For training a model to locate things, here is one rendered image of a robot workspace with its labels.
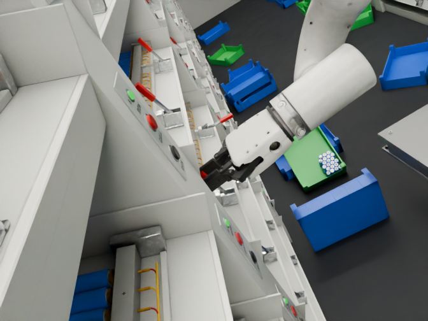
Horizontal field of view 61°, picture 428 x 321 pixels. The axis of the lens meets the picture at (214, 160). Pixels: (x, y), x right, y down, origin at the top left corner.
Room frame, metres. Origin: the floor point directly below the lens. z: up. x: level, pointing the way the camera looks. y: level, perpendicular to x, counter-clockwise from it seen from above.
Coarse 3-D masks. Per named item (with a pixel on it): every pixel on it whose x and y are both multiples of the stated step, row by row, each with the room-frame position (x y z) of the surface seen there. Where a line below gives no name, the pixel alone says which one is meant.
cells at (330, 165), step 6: (318, 156) 1.20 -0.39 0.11; (324, 156) 1.19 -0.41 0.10; (330, 156) 1.17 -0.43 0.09; (324, 162) 1.16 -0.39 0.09; (330, 162) 1.15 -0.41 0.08; (336, 162) 1.14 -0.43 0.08; (324, 168) 1.15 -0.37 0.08; (330, 168) 1.13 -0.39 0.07; (336, 168) 1.12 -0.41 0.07; (330, 174) 1.12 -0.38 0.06
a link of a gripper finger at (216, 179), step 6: (210, 174) 0.52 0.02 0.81; (216, 174) 0.52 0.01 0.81; (222, 174) 0.51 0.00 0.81; (228, 174) 0.50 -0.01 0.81; (204, 180) 0.52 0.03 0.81; (210, 180) 0.52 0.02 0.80; (216, 180) 0.51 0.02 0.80; (222, 180) 0.51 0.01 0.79; (210, 186) 0.52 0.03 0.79; (216, 186) 0.52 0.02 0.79
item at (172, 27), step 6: (162, 6) 1.67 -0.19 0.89; (168, 18) 1.67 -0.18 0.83; (168, 24) 1.67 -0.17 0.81; (174, 24) 1.67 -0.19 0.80; (168, 30) 1.68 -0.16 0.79; (174, 30) 1.67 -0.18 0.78; (186, 42) 1.72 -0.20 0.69; (192, 54) 1.67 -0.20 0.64; (192, 60) 1.67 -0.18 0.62; (198, 66) 1.67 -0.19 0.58; (210, 84) 1.67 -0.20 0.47; (216, 96) 1.67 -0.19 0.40; (228, 114) 1.69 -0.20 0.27; (234, 126) 1.67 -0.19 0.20
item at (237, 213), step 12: (192, 96) 0.98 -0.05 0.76; (204, 96) 0.98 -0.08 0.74; (192, 108) 0.98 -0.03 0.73; (204, 108) 0.96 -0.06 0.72; (204, 120) 0.89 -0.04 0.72; (192, 132) 0.84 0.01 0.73; (216, 132) 0.81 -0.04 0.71; (204, 144) 0.77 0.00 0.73; (216, 144) 0.75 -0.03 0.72; (204, 156) 0.72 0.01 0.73; (240, 204) 0.52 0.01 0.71; (240, 216) 0.49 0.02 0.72; (240, 228) 0.47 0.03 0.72; (252, 240) 0.38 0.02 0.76
